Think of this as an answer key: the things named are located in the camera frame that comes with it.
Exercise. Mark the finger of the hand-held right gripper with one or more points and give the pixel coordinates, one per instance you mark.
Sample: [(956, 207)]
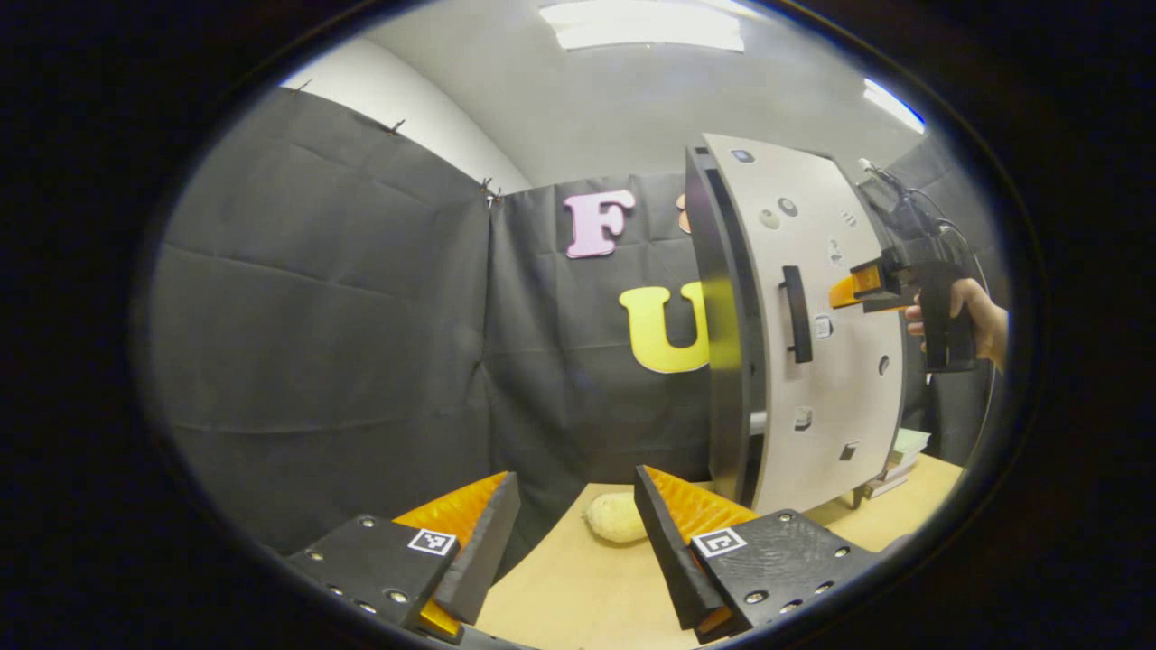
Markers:
[(858, 287)]

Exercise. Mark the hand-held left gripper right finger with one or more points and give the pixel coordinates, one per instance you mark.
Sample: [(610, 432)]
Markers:
[(668, 560)]

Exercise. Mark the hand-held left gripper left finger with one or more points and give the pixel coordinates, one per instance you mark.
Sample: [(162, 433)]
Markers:
[(483, 560)]

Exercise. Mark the white cabinet door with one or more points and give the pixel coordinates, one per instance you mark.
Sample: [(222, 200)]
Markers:
[(849, 388)]

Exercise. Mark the yellow lumpy toy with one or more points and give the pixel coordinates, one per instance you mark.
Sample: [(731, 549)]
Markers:
[(616, 519)]

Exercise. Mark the small ceiling light panel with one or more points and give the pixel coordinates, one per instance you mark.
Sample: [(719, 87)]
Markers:
[(892, 104)]

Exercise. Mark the black backdrop cloth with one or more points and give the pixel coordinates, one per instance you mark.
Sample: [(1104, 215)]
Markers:
[(343, 316)]

